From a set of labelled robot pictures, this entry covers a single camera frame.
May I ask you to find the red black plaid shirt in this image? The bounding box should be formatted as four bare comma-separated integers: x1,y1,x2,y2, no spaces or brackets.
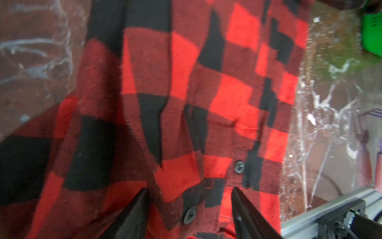
1,1,312,239

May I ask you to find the purple pink toy fork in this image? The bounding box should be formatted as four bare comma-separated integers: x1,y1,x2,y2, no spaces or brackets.
356,108,382,194

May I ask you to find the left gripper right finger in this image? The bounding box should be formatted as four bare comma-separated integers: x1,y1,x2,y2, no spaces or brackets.
231,187,283,239

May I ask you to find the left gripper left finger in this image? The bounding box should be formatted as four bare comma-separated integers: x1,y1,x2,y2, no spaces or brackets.
101,188,150,239

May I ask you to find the green plastic basket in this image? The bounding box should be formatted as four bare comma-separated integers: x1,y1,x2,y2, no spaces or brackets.
361,0,382,58

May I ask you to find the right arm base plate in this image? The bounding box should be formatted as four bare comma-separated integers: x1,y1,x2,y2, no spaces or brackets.
317,199,382,239

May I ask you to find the aluminium front rail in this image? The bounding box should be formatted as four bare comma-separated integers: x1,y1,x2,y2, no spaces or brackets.
281,184,382,239

